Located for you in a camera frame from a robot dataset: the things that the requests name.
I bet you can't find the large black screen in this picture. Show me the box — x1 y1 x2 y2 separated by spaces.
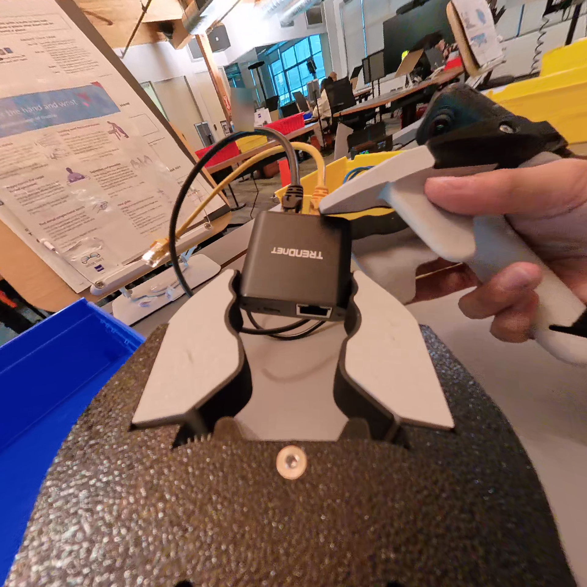
383 0 455 76

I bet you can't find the long wooden office desk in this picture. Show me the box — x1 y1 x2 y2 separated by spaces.
337 64 466 120

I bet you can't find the glass window wall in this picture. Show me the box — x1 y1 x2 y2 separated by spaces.
271 34 326 106

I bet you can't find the open cardboard box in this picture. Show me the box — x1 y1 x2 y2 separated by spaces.
395 46 441 79

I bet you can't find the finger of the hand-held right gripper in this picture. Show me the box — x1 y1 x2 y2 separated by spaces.
319 146 437 216

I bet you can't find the black computer monitor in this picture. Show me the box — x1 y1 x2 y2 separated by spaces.
361 50 386 85

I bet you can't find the person's right hand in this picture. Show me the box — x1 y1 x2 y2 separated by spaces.
424 158 587 345

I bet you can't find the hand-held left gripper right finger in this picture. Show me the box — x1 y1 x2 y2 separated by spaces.
332 270 456 443

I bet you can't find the red plastic bin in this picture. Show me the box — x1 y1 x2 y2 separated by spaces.
195 141 241 168
264 112 307 136

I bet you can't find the black network switch box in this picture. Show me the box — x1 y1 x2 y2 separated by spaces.
238 211 353 322

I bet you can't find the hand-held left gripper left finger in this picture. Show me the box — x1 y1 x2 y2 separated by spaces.
131 268 254 441

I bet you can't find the blue plastic bin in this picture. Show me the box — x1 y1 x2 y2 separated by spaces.
0 297 146 574

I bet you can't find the printed instruction sheet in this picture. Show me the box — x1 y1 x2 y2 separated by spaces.
0 0 216 294

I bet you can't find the black ethernet cable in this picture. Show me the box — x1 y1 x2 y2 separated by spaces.
169 127 331 341

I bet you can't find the grey desk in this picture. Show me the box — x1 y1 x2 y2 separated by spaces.
131 220 587 587

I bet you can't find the yellow ethernet cable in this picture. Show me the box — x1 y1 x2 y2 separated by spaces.
141 141 328 269

